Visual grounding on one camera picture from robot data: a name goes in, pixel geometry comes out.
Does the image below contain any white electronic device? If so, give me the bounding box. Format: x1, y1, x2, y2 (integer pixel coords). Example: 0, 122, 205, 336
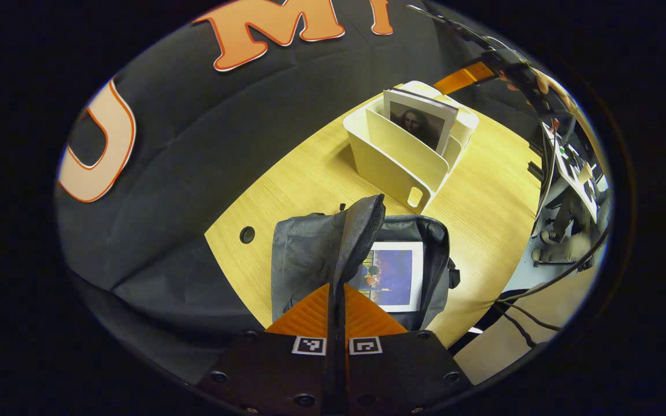
541, 118, 610, 223

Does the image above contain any blue book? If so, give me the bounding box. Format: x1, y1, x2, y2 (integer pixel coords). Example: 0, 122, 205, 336
347, 242, 425, 313

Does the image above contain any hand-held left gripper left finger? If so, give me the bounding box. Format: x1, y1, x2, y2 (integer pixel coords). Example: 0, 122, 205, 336
197, 283, 338, 416

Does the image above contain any grey schoolbag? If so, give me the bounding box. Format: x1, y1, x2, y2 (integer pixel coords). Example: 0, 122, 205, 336
271, 195, 461, 331

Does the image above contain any white bookshelf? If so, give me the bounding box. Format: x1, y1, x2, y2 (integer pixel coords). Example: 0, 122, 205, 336
343, 80, 480, 216

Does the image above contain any black cable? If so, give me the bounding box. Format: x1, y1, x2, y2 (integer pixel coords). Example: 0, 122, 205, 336
492, 300, 565, 348
495, 222, 610, 304

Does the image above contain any white book with portrait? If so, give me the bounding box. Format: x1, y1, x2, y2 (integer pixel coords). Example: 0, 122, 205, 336
383, 88, 460, 157

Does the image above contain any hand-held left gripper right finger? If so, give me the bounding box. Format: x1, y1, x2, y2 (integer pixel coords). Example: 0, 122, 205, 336
339, 283, 472, 415

